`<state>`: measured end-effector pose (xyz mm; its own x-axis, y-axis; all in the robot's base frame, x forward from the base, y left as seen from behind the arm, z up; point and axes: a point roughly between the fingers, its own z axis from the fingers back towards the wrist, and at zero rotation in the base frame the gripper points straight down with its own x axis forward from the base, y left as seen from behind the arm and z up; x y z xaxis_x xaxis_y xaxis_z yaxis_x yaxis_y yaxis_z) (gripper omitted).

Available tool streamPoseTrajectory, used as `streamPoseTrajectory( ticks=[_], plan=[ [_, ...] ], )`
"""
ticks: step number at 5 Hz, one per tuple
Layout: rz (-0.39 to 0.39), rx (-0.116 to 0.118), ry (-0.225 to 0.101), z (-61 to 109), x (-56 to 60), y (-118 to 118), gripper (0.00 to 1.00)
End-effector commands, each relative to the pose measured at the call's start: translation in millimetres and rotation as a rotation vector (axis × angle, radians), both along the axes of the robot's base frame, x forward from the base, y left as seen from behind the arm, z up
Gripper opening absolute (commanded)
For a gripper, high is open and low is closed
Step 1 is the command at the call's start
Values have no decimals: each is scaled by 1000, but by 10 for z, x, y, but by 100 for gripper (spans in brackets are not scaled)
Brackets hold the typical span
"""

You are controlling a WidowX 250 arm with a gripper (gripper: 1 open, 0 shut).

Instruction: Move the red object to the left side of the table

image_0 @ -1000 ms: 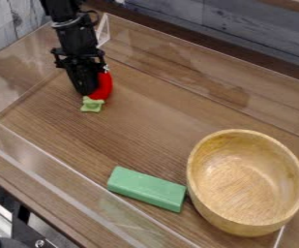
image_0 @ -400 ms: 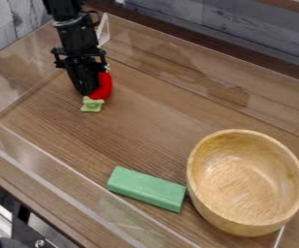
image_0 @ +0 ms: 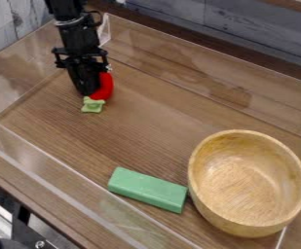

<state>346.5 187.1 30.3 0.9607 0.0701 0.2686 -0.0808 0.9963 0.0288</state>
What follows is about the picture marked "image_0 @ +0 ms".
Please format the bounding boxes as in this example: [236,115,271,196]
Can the wooden bowl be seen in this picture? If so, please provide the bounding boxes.
[187,129,301,238]

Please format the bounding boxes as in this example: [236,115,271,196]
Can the green rectangular block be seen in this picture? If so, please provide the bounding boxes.
[108,167,187,214]

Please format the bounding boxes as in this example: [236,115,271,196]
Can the clear acrylic corner bracket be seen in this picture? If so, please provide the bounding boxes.
[97,13,111,47]

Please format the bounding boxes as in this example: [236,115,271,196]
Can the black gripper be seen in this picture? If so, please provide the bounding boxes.
[50,48,112,96]

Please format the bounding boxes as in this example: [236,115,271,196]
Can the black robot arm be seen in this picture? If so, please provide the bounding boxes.
[44,0,109,96]

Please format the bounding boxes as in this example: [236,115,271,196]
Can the black device with knob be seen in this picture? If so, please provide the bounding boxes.
[0,226,57,249]

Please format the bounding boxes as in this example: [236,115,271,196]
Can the clear acrylic tray walls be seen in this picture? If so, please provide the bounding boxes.
[0,18,301,249]

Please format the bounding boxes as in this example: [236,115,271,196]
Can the red plush strawberry toy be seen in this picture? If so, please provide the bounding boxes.
[80,72,113,113]

